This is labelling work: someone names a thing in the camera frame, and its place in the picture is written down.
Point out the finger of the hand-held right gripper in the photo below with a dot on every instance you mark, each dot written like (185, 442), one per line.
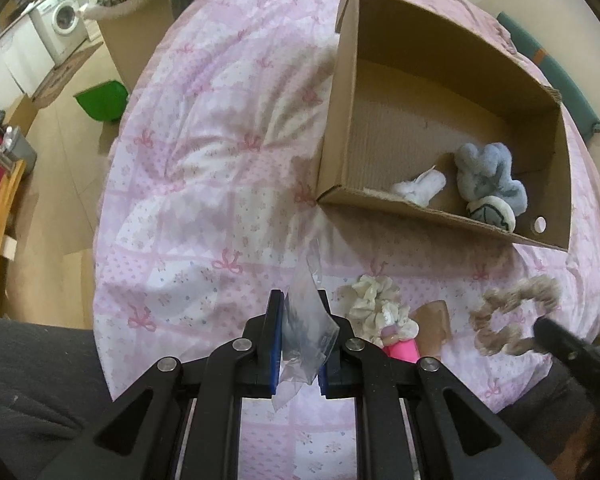
(572, 355)

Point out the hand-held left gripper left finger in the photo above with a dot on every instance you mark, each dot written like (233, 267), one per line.
(275, 340)

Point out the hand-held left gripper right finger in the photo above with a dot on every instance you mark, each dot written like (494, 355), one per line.
(324, 375)

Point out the clear plastic bag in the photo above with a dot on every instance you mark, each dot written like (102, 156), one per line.
(305, 330)

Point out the pink plush toy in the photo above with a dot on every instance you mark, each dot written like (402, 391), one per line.
(402, 350)

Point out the cream ruffled scrunchie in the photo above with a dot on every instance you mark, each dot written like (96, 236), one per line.
(367, 300)

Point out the brown fuzzy scrunchie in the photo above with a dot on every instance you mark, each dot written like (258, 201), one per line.
(485, 310)

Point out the brown cardboard box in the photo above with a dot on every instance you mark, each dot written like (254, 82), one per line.
(405, 110)

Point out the person's right leg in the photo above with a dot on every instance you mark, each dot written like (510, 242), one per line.
(540, 405)

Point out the person's leg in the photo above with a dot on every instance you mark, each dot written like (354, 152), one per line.
(30, 385)
(540, 405)

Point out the white round plush pad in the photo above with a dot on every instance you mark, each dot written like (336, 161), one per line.
(490, 212)

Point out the blue plush scrunchie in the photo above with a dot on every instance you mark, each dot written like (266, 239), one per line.
(480, 170)

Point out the white fluffy pompom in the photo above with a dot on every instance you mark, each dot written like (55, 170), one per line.
(422, 187)

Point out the person's left leg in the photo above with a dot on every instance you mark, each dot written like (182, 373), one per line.
(30, 385)

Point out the teal headboard cushion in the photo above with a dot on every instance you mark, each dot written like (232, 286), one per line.
(560, 75)

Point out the green plastic bin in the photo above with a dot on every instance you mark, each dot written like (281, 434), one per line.
(102, 102)

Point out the wooden chair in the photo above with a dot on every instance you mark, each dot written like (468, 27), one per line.
(0, 220)

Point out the grey trash bin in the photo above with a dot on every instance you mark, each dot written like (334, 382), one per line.
(22, 152)

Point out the beige storage box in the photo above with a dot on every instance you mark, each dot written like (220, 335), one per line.
(135, 45)

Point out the patterned floor rug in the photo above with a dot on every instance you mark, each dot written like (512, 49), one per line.
(65, 72)

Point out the white washing machine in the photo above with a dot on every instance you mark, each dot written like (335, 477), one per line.
(65, 17)

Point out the white kitchen cabinets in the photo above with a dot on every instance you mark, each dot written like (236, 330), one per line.
(10, 60)

